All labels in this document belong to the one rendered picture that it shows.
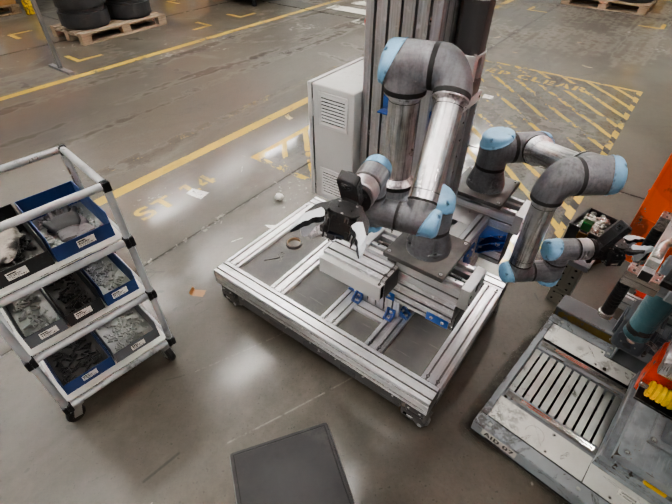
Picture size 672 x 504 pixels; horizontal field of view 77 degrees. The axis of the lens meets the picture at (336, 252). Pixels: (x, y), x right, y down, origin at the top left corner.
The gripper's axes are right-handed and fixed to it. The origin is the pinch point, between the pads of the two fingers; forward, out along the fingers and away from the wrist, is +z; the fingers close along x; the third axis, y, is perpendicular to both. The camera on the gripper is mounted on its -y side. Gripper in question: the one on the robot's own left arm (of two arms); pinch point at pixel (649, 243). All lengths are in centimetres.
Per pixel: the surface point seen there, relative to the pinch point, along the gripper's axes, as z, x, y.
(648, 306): 0.7, 13.3, 17.4
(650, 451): 5, 45, 60
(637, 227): 16.3, -25.0, 13.3
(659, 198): 18.1, -25.0, -0.9
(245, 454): -138, 47, 49
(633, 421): 5, 33, 60
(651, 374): -1.6, 31.1, 31.5
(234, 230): -172, -115, 84
